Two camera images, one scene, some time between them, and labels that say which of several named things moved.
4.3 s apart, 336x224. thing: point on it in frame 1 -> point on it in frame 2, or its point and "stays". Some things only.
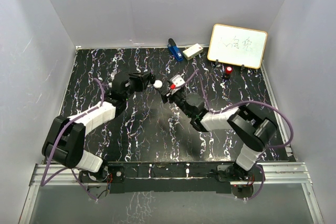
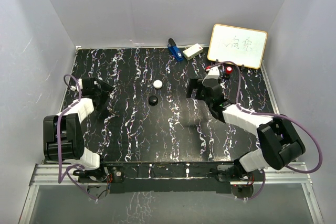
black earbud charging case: (152, 78) -> (153, 100)
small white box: (191, 52) stays
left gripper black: (141, 79) -> (105, 91)
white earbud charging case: (158, 84) stays
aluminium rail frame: (272, 173) stays
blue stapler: (175, 50) stays
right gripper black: (165, 95) -> (193, 84)
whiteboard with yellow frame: (237, 45) stays
